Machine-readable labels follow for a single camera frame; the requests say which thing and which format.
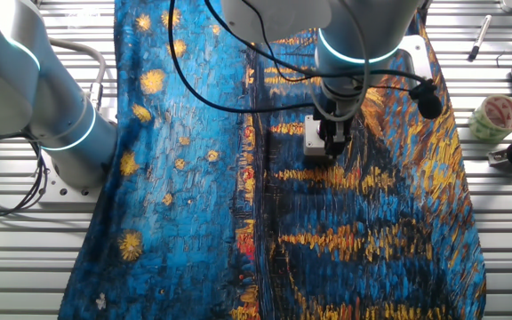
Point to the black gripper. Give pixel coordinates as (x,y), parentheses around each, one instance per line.
(327,126)

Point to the green patterned tape roll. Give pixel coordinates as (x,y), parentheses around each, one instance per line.
(482,126)

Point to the blue yellow painting print cloth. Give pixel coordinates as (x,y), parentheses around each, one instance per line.
(185,178)

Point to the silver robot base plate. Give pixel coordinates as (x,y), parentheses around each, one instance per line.
(67,197)

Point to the black silver marker pen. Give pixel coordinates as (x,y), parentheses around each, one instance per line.
(479,37)

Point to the white wrist mount plate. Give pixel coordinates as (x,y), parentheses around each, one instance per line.
(416,53)

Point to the grey square button box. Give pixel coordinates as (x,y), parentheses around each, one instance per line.
(310,146)

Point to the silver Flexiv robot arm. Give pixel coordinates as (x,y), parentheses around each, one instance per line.
(60,111)

